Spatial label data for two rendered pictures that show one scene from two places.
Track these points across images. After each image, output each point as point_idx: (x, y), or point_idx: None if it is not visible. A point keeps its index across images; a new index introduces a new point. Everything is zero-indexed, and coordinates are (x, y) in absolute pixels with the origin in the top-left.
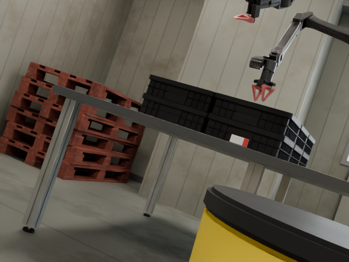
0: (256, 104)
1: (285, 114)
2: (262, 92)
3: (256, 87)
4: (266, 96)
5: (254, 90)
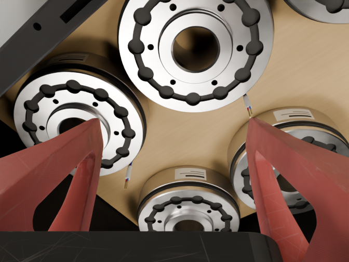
0: (43, 4)
1: None
2: (52, 147)
3: (326, 259)
4: (67, 195)
5: (296, 171)
